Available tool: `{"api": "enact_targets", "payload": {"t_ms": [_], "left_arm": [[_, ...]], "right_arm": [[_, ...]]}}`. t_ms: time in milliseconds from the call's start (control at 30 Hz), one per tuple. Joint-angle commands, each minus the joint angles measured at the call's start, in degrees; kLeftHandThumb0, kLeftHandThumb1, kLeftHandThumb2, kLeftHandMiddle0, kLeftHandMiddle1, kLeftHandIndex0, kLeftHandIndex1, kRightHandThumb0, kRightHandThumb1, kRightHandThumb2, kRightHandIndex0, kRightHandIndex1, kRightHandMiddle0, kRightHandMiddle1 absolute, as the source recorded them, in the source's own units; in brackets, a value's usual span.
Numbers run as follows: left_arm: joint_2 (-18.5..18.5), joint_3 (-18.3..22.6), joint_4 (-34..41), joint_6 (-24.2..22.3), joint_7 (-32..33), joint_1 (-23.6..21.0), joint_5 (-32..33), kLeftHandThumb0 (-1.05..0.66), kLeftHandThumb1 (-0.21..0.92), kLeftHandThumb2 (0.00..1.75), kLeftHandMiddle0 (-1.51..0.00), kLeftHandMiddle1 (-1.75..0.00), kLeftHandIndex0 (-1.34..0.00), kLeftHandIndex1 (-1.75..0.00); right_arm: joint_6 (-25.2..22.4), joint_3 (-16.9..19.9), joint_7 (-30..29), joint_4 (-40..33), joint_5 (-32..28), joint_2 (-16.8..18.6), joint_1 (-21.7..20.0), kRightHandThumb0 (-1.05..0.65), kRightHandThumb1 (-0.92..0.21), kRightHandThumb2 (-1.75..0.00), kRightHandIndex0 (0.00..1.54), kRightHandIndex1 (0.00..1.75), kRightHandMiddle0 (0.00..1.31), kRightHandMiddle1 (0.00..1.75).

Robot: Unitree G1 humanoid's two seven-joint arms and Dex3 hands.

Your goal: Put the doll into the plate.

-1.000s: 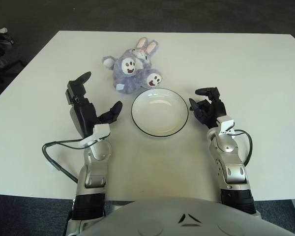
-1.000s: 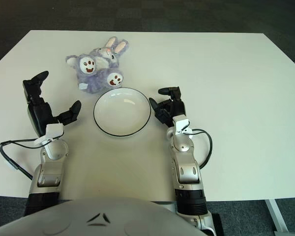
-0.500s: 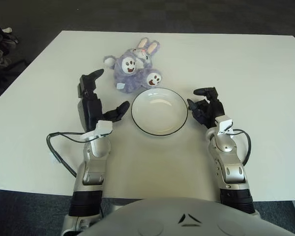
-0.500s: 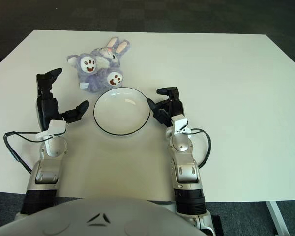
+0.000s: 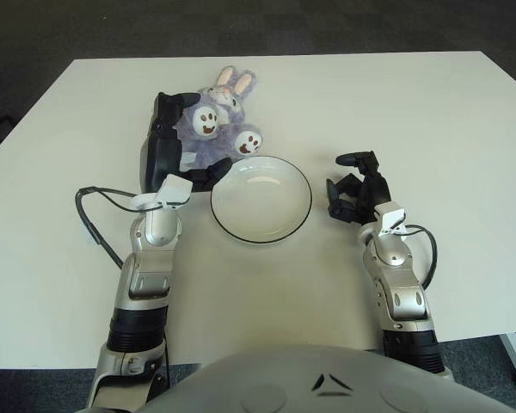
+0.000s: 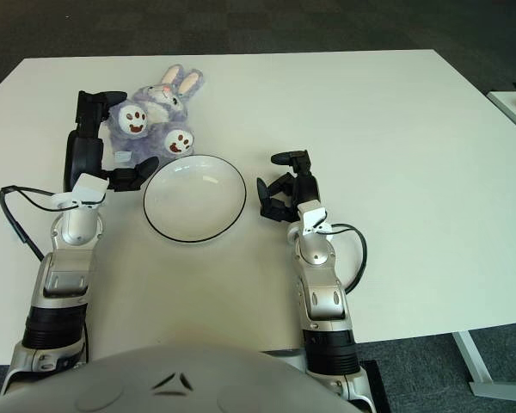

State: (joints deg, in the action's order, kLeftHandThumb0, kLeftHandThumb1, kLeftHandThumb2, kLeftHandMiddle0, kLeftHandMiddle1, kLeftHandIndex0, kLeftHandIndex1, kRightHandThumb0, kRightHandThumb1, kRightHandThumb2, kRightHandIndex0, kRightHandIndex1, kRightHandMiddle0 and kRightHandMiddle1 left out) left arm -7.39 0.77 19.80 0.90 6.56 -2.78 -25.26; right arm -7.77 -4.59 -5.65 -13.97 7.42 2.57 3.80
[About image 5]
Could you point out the white plate with black rim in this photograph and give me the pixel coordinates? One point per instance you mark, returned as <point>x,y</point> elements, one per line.
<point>262,202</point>

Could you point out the purple plush bunny doll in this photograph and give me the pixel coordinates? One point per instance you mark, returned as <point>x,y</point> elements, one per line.
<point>228,137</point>

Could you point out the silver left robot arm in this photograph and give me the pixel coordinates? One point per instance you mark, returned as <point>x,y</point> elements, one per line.
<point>148,275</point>

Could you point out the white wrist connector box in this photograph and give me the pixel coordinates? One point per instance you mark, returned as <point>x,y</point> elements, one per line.
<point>176,191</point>
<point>389,217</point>

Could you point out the grey robot torso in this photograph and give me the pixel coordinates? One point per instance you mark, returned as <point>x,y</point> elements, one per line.
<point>284,383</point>

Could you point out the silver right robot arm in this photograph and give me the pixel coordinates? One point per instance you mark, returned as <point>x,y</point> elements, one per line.
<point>402,297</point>

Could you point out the white right wrist connector box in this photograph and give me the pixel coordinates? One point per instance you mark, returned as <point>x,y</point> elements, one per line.
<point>389,217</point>

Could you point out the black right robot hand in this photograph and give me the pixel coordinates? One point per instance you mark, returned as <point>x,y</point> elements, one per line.
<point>376,189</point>

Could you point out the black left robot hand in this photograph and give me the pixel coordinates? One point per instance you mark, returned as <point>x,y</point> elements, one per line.
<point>159,155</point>

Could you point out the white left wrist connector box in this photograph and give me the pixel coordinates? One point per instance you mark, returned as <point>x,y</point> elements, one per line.
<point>176,191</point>

